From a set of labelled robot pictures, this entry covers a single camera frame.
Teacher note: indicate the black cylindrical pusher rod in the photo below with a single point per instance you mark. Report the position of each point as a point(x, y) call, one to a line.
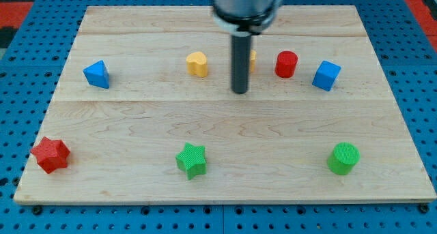
point(240, 63)

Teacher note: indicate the yellow hexagon block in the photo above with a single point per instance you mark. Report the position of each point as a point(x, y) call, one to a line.
point(252, 60)

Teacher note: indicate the light wooden board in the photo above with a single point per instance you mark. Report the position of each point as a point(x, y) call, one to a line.
point(268, 146)

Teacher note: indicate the yellow heart block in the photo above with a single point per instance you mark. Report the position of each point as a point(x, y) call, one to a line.
point(197, 64)

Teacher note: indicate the red cylinder block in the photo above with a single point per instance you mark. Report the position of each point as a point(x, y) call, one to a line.
point(286, 64)

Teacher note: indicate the blue cube block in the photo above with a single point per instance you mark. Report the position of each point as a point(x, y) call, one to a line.
point(326, 75)

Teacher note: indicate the green star block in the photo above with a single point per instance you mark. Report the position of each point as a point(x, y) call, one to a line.
point(192, 160)

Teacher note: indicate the blue triangle block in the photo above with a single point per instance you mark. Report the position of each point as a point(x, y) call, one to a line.
point(97, 75)

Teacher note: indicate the green cylinder block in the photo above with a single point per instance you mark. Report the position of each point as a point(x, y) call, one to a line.
point(343, 158)

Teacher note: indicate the red star block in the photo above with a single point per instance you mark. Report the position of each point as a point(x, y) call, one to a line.
point(51, 154)

